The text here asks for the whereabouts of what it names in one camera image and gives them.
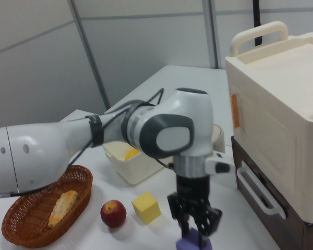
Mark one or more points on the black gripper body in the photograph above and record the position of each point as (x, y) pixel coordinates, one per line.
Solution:
(193, 188)

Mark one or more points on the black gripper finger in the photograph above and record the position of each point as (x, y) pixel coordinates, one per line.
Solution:
(181, 216)
(207, 221)

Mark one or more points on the purple cube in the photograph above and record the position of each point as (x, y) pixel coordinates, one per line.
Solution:
(189, 240)

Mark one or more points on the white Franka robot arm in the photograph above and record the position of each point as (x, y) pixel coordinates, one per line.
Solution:
(54, 151)

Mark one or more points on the yellow cube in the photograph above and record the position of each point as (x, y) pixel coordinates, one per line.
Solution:
(146, 208)

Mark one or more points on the yellow round plate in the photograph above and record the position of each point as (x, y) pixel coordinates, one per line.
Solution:
(131, 154)

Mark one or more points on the white rectangular plastic bin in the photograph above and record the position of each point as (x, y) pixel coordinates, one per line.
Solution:
(133, 169)

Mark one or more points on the red apple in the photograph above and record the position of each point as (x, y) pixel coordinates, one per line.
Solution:
(113, 214)

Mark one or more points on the dark brown drawer unit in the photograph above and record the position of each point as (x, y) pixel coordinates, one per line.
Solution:
(300, 234)

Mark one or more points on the yellow toy corn cob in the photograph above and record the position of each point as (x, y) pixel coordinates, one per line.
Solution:
(62, 208)

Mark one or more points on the brown wicker oval basket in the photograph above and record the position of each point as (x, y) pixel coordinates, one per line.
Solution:
(26, 224)

